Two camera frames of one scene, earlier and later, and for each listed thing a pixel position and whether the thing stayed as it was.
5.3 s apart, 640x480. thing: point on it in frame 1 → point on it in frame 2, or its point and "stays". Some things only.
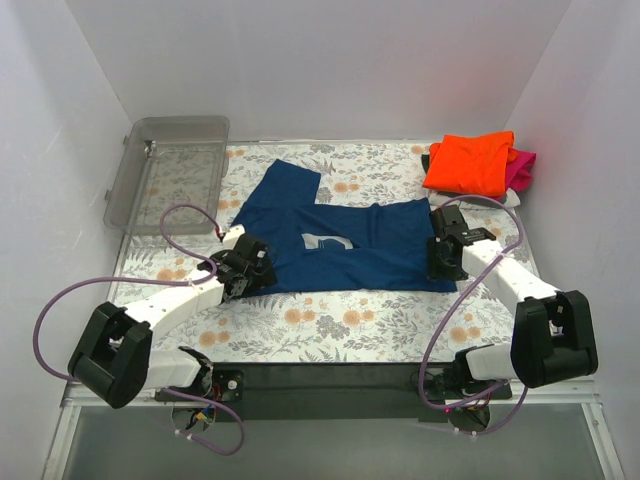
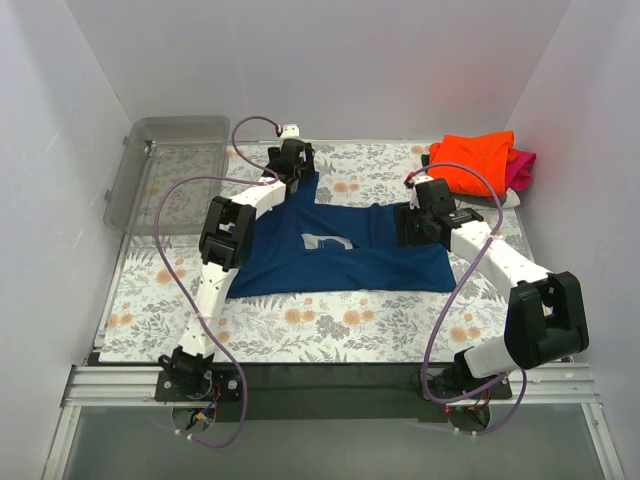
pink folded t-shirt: (518, 172) stays
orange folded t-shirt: (475, 163) stays
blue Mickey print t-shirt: (336, 246) stays
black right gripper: (441, 262) → (406, 226)
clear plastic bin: (167, 160) stays
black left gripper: (261, 270) → (302, 163)
